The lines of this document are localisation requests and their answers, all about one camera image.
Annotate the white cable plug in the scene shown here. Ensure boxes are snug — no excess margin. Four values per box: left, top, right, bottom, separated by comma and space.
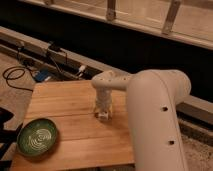
76, 65, 87, 76

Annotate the black object at left edge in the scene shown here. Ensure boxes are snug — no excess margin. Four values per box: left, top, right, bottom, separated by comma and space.
0, 107, 22, 171

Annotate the blue device on floor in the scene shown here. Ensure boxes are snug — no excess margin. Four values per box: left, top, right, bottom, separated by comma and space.
34, 69, 51, 82

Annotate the small white bottle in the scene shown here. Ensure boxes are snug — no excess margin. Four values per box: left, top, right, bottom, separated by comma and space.
98, 112, 109, 120

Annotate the green ceramic bowl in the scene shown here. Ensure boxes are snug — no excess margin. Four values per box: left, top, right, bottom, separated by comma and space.
17, 118, 58, 157

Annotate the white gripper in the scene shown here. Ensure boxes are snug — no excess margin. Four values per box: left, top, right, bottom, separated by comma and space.
94, 89, 113, 117

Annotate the black power adapter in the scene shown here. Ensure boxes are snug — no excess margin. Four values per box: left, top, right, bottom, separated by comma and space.
46, 42, 63, 57

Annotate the metal window frame rail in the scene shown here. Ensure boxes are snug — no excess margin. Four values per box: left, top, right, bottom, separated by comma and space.
20, 0, 213, 50

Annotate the black coiled cable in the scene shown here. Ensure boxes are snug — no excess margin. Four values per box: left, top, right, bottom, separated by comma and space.
2, 65, 35, 93

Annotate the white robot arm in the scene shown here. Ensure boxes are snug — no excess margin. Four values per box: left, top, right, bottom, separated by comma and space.
91, 69, 191, 171

